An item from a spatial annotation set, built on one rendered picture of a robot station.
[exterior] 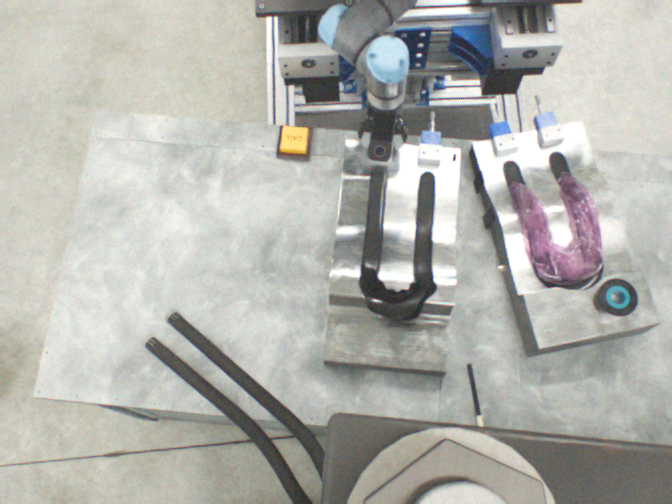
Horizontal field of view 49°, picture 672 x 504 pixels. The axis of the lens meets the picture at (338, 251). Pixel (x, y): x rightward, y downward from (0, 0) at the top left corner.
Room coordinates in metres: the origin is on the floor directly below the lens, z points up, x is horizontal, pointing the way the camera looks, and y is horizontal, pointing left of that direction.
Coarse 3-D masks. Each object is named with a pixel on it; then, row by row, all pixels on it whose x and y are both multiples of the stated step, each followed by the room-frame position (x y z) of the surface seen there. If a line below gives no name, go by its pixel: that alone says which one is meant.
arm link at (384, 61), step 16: (368, 48) 0.76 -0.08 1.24; (384, 48) 0.75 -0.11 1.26; (400, 48) 0.74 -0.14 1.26; (368, 64) 0.73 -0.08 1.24; (384, 64) 0.71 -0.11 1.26; (400, 64) 0.72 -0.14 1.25; (368, 80) 0.73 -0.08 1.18; (384, 80) 0.70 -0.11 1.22; (400, 80) 0.71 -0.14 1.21; (384, 96) 0.70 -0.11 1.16
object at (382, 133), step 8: (376, 112) 0.71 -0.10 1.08; (376, 120) 0.70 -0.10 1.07; (384, 120) 0.70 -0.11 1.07; (392, 120) 0.70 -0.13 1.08; (376, 128) 0.69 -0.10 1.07; (384, 128) 0.68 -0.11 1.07; (392, 128) 0.68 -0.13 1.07; (376, 136) 0.67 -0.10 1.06; (384, 136) 0.67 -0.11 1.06; (392, 136) 0.67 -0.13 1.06; (376, 144) 0.66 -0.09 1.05; (384, 144) 0.66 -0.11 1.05; (376, 152) 0.64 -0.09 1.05; (384, 152) 0.64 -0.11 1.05; (376, 160) 0.63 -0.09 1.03; (384, 160) 0.63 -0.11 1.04
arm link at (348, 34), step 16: (368, 0) 0.87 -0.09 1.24; (336, 16) 0.84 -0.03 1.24; (352, 16) 0.83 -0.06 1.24; (368, 16) 0.83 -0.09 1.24; (384, 16) 0.84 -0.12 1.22; (320, 32) 0.82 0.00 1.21; (336, 32) 0.81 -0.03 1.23; (352, 32) 0.80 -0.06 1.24; (368, 32) 0.80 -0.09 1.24; (336, 48) 0.79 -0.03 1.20; (352, 48) 0.77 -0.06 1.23; (352, 64) 0.76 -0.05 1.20
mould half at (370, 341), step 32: (352, 160) 0.70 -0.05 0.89; (416, 160) 0.69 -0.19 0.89; (448, 160) 0.68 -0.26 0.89; (352, 192) 0.63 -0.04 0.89; (416, 192) 0.61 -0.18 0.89; (448, 192) 0.61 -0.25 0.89; (352, 224) 0.55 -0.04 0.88; (384, 224) 0.55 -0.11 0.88; (448, 224) 0.53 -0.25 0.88; (352, 256) 0.47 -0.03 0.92; (384, 256) 0.46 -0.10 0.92; (448, 256) 0.45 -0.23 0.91; (352, 288) 0.39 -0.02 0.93; (448, 288) 0.38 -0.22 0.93; (352, 320) 0.34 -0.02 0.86; (384, 320) 0.34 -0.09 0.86; (416, 320) 0.33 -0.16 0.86; (448, 320) 0.33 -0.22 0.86; (352, 352) 0.27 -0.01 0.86; (384, 352) 0.27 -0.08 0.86; (416, 352) 0.26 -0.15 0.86
